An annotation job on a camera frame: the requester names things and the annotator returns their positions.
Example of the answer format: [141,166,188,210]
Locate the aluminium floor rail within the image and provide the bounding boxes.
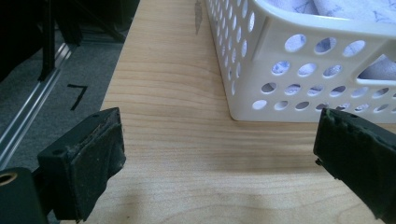
[0,42,76,171]

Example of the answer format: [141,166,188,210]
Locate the white perforated plastic basket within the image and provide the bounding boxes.
[204,0,396,124]

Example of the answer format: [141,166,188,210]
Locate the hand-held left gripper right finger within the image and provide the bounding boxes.
[312,107,396,224]

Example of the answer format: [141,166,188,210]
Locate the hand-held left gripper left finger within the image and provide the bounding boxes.
[36,106,127,223]

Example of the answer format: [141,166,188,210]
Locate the black metal stand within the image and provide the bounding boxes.
[36,0,127,82]

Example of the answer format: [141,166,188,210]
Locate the white cloth with blue print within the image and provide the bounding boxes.
[270,0,396,81]

